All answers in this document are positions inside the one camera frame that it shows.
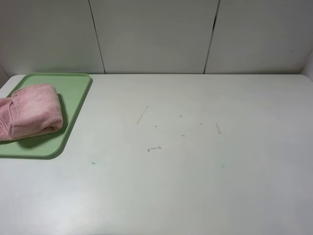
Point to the green plastic tray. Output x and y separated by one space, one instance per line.
72 89

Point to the pink terry towel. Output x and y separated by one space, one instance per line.
31 111

